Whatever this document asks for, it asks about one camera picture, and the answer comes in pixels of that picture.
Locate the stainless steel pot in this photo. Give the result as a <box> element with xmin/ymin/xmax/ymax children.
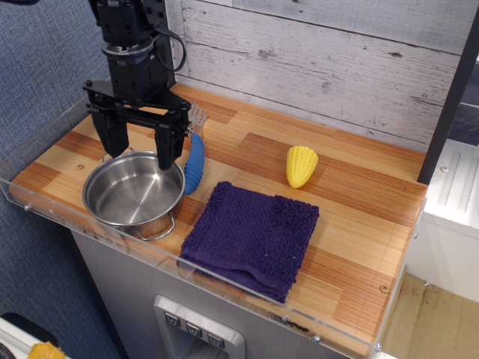
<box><xmin>82</xmin><ymin>151</ymin><xmax>186</xmax><ymax>241</ymax></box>

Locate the silver dispenser button panel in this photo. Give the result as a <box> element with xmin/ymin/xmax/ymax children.
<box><xmin>153</xmin><ymin>295</ymin><xmax>246</xmax><ymax>358</ymax></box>

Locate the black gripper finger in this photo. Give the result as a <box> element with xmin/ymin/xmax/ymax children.
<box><xmin>155</xmin><ymin>121</ymin><xmax>186</xmax><ymax>171</ymax></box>
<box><xmin>91</xmin><ymin>111</ymin><xmax>129</xmax><ymax>158</ymax></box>

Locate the dark right vertical post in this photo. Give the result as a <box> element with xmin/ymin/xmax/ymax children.
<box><xmin>417</xmin><ymin>9</ymin><xmax>478</xmax><ymax>185</ymax></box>

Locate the yellow object at corner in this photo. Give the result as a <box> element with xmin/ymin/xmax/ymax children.
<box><xmin>27</xmin><ymin>342</ymin><xmax>67</xmax><ymax>359</ymax></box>

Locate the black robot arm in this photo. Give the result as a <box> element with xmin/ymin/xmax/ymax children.
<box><xmin>83</xmin><ymin>1</ymin><xmax>191</xmax><ymax>170</ymax></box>

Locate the black braided cable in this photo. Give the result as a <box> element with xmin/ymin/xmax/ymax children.
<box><xmin>0</xmin><ymin>340</ymin><xmax>19</xmax><ymax>359</ymax></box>

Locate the yellow toy corn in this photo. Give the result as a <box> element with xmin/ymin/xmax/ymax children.
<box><xmin>286</xmin><ymin>146</ymin><xmax>319</xmax><ymax>188</ymax></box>

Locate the purple cloth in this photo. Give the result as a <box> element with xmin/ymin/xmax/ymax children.
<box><xmin>180</xmin><ymin>182</ymin><xmax>320</xmax><ymax>302</ymax></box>

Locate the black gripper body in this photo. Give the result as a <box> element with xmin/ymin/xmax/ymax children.
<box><xmin>83</xmin><ymin>55</ymin><xmax>191</xmax><ymax>133</ymax></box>

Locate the grey toy fridge cabinet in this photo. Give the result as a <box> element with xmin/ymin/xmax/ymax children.
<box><xmin>73</xmin><ymin>233</ymin><xmax>342</xmax><ymax>358</ymax></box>

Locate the white toy sink unit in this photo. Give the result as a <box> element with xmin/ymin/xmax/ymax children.
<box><xmin>406</xmin><ymin>140</ymin><xmax>478</xmax><ymax>301</ymax></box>

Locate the clear acrylic table guard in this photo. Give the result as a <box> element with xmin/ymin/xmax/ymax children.
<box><xmin>0</xmin><ymin>52</ymin><xmax>427</xmax><ymax>359</ymax></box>

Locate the fork with blue handle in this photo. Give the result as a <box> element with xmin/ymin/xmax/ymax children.
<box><xmin>184</xmin><ymin>102</ymin><xmax>208</xmax><ymax>195</ymax></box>

